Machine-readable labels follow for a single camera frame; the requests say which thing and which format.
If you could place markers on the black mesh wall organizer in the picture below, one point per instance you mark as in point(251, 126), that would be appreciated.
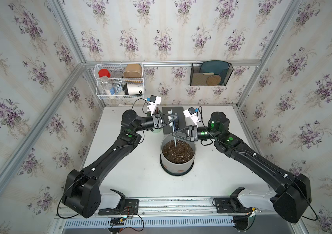
point(199, 79)

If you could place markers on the aluminium front rail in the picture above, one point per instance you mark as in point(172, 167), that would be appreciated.
point(187, 206)

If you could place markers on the teal plate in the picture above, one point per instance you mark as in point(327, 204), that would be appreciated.
point(217, 67)

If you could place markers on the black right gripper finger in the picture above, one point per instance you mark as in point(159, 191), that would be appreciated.
point(183, 137)
point(181, 131)

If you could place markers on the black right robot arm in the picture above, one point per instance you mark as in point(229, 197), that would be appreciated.
point(290, 195)

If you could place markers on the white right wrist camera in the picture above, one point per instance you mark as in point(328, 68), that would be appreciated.
point(192, 113)

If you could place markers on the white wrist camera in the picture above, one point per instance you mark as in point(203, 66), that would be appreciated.
point(152, 103)
point(192, 113)

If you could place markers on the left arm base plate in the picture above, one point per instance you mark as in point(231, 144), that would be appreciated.
point(126, 207)

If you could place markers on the dark grey book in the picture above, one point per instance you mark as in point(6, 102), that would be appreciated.
point(176, 111)

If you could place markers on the grey ceramic pot with soil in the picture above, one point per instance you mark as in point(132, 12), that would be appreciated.
point(183, 153)

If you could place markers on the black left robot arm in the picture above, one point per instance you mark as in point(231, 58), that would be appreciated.
point(82, 188)

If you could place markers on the round cork coaster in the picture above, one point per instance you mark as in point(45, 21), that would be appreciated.
point(213, 80)

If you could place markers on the white cylindrical cup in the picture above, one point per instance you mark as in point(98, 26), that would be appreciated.
point(133, 89)

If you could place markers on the white wire wall basket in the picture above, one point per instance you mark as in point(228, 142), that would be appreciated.
point(117, 80)

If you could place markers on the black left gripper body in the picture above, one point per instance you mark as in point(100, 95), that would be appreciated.
point(155, 122)

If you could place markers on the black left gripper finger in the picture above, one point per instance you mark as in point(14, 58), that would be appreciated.
point(167, 116)
point(168, 125)

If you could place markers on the red lidded jar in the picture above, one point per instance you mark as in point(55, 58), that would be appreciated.
point(104, 73)

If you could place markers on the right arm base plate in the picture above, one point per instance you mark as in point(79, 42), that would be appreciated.
point(229, 205)

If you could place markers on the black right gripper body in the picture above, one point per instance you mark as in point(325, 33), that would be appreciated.
point(194, 133)

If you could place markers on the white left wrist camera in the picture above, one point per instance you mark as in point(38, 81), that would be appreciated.
point(152, 103)

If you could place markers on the dark green pot saucer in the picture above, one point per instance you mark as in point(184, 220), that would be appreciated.
point(176, 169)

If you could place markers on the mint green pencil cup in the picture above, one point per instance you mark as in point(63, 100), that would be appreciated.
point(156, 130)

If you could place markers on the clear plastic bottle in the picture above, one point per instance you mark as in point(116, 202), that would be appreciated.
point(107, 86)

